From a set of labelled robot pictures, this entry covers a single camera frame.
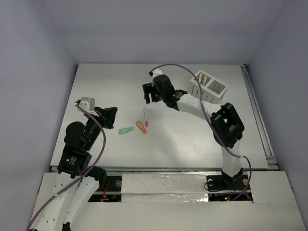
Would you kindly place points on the green utility knife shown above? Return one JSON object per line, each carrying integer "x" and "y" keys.
{"x": 126, "y": 130}

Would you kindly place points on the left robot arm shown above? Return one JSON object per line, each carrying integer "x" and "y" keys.
{"x": 76, "y": 180}

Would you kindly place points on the white foam front block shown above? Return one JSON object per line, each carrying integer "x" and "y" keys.
{"x": 163, "y": 188}

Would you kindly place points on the yellow capped white marker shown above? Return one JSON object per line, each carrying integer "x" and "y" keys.
{"x": 206, "y": 79}

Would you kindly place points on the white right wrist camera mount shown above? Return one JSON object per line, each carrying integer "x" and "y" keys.
{"x": 155, "y": 72}

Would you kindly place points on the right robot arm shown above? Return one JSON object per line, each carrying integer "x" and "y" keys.
{"x": 224, "y": 121}

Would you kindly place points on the white slotted organizer box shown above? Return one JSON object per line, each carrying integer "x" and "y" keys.
{"x": 212, "y": 92}

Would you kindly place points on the aluminium side rail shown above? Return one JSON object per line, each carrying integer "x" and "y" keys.
{"x": 269, "y": 154}

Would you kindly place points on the orange utility knife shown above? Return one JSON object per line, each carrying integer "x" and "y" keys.
{"x": 141, "y": 127}

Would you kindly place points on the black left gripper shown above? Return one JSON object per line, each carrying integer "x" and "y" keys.
{"x": 102, "y": 117}

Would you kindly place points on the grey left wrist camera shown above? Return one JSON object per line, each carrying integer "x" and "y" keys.
{"x": 86, "y": 103}

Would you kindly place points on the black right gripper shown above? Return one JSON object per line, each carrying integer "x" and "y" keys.
{"x": 149, "y": 88}

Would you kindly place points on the purple capped white marker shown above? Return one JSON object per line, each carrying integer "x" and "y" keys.
{"x": 145, "y": 117}

